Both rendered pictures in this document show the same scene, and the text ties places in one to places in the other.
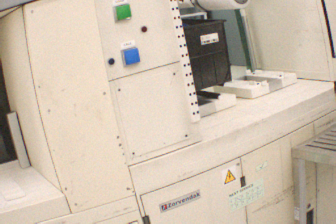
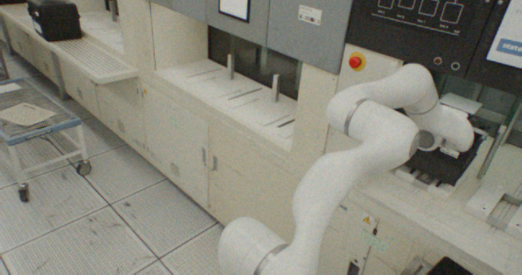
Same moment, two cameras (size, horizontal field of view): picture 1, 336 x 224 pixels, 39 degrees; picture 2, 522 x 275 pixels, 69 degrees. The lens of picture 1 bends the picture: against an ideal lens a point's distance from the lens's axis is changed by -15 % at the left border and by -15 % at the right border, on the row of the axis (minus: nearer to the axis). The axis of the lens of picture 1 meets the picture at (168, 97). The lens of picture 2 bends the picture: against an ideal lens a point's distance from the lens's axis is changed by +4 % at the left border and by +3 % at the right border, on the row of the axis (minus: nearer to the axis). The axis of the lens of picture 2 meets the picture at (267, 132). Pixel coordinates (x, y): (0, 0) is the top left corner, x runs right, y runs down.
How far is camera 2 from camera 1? 122 cm
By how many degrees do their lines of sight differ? 67
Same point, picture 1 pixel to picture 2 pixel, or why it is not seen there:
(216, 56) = (449, 165)
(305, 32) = not seen: outside the picture
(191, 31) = not seen: hidden behind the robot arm
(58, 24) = (314, 84)
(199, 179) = (350, 203)
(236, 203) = (364, 237)
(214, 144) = (365, 197)
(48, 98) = (299, 113)
